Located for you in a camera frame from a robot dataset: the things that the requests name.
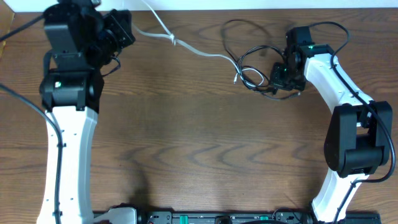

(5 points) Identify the black USB cable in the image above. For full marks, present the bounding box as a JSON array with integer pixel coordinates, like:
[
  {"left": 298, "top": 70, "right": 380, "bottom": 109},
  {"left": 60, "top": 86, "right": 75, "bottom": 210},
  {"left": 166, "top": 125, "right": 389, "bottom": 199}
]
[{"left": 220, "top": 19, "right": 301, "bottom": 102}]

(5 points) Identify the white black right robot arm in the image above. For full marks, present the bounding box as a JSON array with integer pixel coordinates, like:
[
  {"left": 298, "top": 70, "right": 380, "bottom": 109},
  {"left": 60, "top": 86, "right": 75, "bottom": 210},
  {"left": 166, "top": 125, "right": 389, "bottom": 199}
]
[{"left": 271, "top": 40, "right": 396, "bottom": 223}]

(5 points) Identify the white USB cable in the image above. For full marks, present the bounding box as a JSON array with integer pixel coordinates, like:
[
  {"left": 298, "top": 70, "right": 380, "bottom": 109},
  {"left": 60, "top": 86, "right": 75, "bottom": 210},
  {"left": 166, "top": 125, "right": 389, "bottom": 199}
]
[{"left": 132, "top": 0, "right": 265, "bottom": 88}]

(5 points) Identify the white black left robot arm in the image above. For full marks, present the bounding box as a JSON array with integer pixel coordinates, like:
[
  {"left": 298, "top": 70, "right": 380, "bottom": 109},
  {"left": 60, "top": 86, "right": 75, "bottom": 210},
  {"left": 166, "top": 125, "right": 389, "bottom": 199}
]
[{"left": 37, "top": 1, "right": 136, "bottom": 223}]

